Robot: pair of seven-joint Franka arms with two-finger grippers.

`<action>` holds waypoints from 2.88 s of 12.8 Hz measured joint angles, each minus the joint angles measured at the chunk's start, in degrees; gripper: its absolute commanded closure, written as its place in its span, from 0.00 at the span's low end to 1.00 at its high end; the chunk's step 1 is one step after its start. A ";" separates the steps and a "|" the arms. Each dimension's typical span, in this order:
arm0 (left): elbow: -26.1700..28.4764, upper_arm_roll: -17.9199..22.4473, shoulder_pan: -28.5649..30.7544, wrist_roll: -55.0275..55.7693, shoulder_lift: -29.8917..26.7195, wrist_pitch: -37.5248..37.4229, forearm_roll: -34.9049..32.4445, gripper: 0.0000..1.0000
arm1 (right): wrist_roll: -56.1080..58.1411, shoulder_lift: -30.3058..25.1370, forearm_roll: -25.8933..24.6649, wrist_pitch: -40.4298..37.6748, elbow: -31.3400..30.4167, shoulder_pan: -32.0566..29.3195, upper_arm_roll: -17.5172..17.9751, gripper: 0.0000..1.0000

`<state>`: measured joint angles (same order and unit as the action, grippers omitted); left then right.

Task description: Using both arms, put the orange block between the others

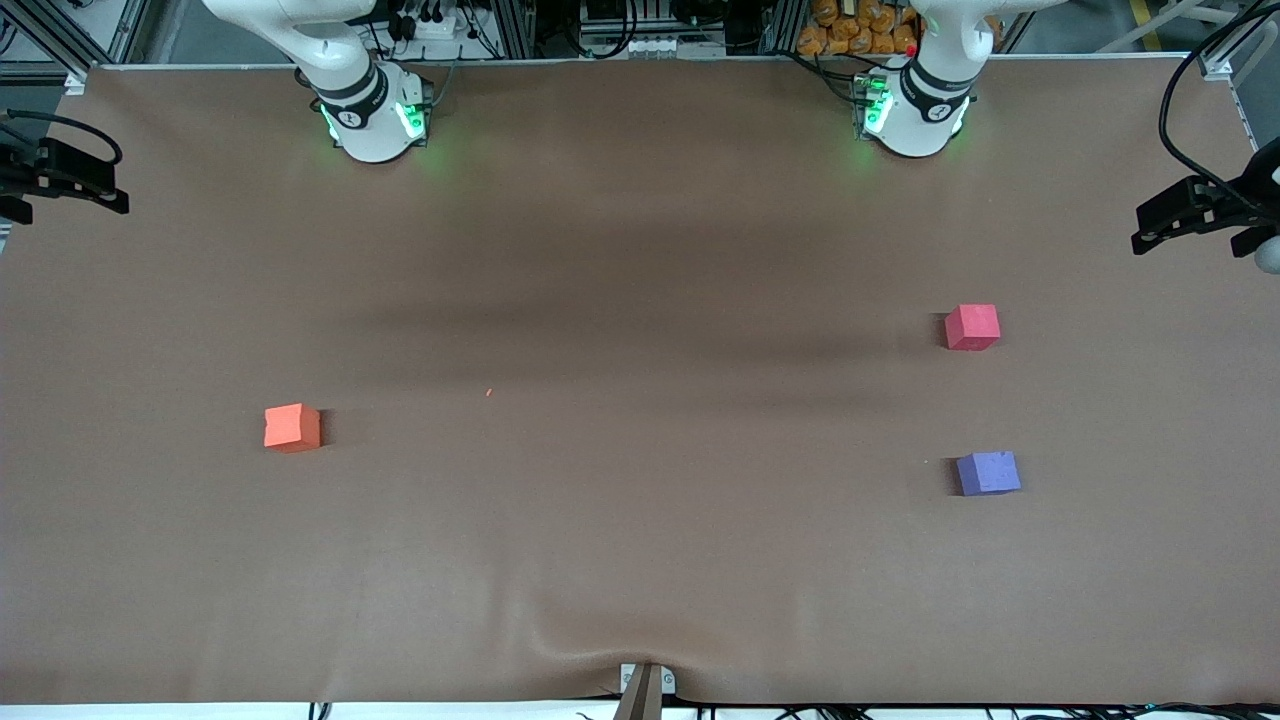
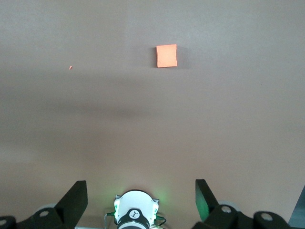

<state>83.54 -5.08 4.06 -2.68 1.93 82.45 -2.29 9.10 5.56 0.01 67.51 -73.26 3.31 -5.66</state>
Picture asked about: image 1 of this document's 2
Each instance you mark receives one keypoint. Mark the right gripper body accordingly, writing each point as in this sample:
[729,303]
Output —
[30,170]

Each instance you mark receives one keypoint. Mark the orange foam block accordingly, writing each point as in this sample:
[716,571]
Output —
[292,428]

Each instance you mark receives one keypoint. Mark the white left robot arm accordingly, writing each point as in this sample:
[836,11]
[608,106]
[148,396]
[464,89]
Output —
[920,130]

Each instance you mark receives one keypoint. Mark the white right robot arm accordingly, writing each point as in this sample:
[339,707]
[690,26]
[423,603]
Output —
[365,125]

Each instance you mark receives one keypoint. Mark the red foam block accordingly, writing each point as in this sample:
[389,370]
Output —
[972,327]

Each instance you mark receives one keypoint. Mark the purple foam block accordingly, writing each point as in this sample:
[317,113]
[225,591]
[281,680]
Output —
[988,473]

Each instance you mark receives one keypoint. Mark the pile of orange objects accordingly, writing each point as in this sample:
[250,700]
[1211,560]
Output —
[860,28]

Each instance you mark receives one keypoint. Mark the white power strip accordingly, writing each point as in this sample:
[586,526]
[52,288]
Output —
[430,27]

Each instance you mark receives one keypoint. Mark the large table cover mat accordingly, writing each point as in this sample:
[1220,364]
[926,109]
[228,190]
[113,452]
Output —
[640,300]

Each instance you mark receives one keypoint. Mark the white table corner bracket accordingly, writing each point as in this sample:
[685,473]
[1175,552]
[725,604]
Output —
[1218,67]
[75,83]

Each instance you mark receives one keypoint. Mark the metal table edge bracket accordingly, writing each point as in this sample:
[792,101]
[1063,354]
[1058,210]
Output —
[647,685]

